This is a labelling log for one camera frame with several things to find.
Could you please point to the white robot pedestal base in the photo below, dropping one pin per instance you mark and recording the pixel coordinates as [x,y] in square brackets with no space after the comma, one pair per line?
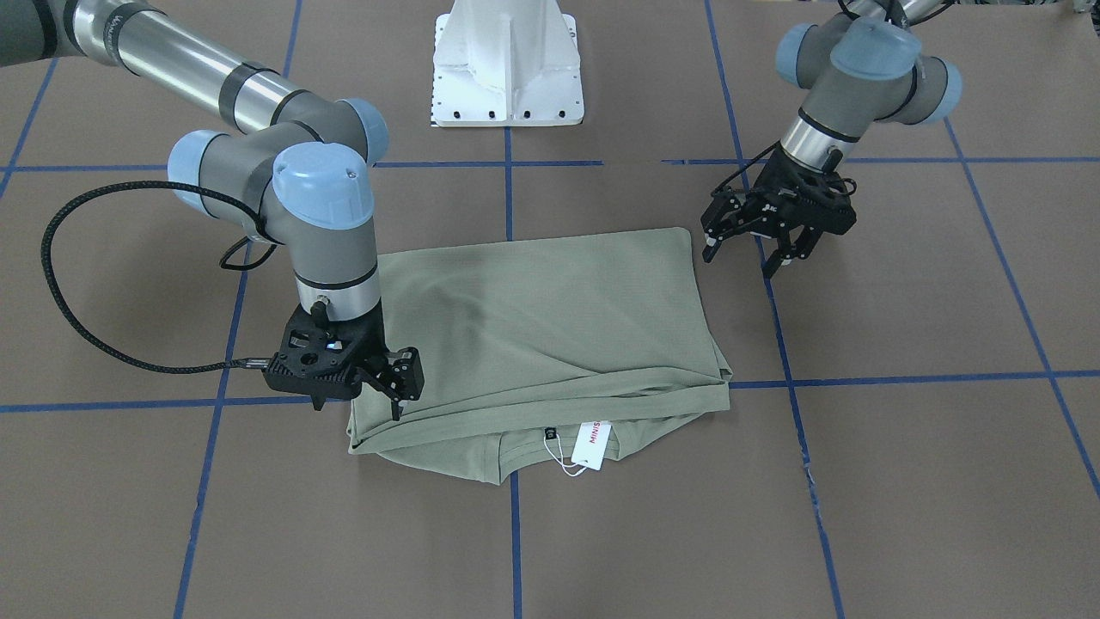
[506,64]

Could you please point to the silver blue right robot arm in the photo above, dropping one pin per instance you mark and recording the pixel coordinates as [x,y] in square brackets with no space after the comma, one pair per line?
[295,175]

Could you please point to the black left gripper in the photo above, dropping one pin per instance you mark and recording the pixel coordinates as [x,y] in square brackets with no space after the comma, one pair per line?
[780,193]

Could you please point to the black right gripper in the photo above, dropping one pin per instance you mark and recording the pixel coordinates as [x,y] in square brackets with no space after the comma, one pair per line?
[405,373]

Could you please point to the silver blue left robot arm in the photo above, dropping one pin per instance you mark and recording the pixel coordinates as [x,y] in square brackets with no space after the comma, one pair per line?
[865,65]

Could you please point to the olive green long-sleeve shirt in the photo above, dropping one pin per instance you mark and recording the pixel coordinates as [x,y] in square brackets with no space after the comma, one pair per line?
[529,346]

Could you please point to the white red shirt hang tag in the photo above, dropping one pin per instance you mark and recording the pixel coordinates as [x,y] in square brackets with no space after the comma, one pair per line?
[591,444]

